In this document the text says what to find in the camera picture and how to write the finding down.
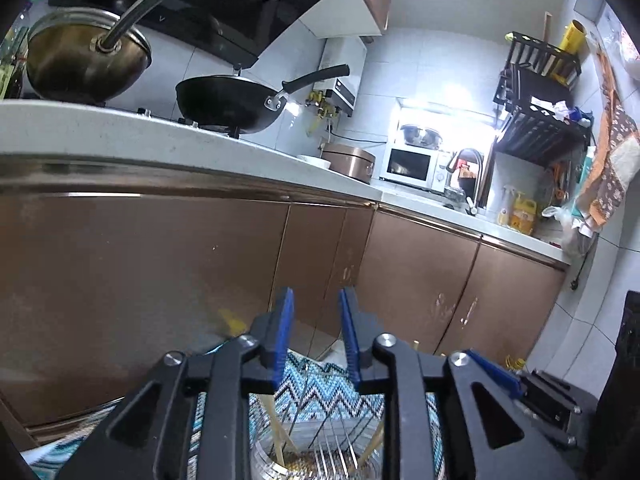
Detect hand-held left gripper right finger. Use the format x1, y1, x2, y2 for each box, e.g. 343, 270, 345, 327
339, 287, 576, 480

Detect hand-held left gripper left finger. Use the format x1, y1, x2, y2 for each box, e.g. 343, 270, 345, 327
55, 287, 296, 480

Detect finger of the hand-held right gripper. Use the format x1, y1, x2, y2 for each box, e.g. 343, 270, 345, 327
466, 350, 585, 450

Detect set of bamboo chopsticks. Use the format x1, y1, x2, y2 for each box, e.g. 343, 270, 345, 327
257, 392, 386, 468

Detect wire utensil holder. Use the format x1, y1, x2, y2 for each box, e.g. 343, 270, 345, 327
247, 390, 388, 480

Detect zigzag patterned cloth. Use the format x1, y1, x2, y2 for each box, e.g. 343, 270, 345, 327
25, 345, 446, 480

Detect brown base cabinets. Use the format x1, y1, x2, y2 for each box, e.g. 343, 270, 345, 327
0, 152, 568, 441

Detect yellow oil bottle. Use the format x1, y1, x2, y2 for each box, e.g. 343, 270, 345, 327
507, 192, 538, 236

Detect clear plastic bag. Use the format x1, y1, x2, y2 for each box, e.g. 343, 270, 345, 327
542, 205, 598, 256

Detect clear spray bottle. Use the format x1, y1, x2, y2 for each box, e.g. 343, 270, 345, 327
499, 185, 518, 226

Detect brown rice cooker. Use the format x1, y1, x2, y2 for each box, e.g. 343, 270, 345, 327
320, 142, 377, 184

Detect white microwave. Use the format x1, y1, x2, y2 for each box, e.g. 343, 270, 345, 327
378, 142, 453, 193

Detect stacked steel bowls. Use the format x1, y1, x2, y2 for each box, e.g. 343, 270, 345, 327
400, 123, 443, 150

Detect steel faucet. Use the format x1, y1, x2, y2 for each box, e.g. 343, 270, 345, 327
446, 148, 485, 216

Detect gas stove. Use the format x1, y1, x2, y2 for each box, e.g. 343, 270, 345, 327
100, 102, 246, 140

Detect yellow gas pipes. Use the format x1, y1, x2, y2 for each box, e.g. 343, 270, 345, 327
305, 90, 341, 136

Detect orange brown patterned apron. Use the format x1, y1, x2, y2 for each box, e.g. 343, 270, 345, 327
575, 50, 640, 231

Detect black wok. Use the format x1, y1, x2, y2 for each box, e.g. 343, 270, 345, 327
175, 64, 351, 135

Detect rags in rack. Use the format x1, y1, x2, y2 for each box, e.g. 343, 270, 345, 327
530, 95, 593, 128

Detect white water heater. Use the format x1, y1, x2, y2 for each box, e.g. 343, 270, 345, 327
320, 37, 368, 118

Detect black range hood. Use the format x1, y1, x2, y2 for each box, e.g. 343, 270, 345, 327
47, 0, 358, 68

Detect yellow roll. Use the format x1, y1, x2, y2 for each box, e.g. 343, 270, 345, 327
556, 20, 588, 86

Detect black power cable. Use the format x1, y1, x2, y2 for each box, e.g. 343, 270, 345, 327
330, 124, 391, 147

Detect black wall rack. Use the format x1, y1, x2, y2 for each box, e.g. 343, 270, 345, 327
492, 31, 593, 166

